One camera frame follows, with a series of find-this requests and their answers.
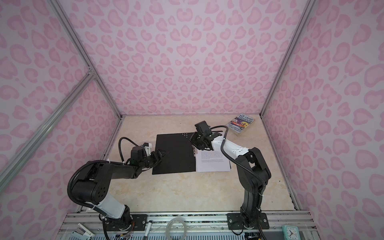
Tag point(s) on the white marker pen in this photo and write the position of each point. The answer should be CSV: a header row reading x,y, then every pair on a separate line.
x,y
148,228

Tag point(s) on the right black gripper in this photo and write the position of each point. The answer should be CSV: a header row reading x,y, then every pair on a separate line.
x,y
193,140

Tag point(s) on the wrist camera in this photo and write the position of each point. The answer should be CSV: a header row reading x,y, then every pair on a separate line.
x,y
203,128
147,147

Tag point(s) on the teal desk clock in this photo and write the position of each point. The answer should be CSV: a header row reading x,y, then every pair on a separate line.
x,y
291,233

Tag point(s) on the printed paper sheet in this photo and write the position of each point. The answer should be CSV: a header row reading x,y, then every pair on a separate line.
x,y
211,161

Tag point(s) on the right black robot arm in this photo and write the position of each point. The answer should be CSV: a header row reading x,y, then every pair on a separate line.
x,y
253,171

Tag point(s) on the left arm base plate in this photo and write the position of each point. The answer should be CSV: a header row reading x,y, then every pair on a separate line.
x,y
138,223

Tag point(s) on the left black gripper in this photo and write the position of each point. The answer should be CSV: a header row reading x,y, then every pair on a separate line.
x,y
159,158

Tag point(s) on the white box device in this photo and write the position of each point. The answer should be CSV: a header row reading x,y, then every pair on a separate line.
x,y
82,233

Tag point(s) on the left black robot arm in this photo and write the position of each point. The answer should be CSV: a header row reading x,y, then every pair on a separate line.
x,y
89,185

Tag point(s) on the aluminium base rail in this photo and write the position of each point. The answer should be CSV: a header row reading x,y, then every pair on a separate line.
x,y
199,222

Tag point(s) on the colourful paperback book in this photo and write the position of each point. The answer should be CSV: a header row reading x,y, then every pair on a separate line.
x,y
238,124

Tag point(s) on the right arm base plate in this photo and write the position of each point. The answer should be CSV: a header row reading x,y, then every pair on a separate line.
x,y
236,221

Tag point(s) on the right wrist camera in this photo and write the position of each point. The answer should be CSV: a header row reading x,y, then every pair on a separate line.
x,y
203,128

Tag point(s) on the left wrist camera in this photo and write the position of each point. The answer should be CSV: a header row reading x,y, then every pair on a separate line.
x,y
147,147

